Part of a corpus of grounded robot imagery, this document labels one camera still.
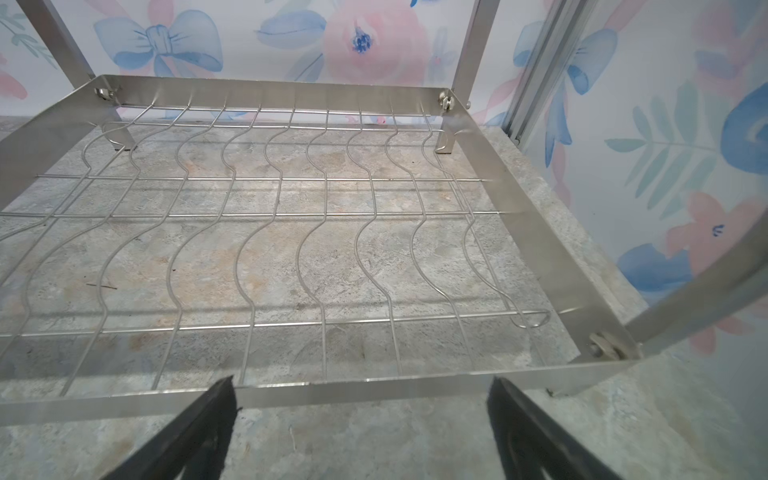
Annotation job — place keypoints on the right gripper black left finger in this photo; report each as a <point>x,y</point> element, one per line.
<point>194,445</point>

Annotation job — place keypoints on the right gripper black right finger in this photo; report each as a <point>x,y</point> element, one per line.
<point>532,445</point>

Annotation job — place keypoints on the stainless steel dish rack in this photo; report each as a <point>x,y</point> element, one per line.
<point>606,346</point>

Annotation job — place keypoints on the aluminium corner post right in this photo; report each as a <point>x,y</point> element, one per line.
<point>555,44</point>

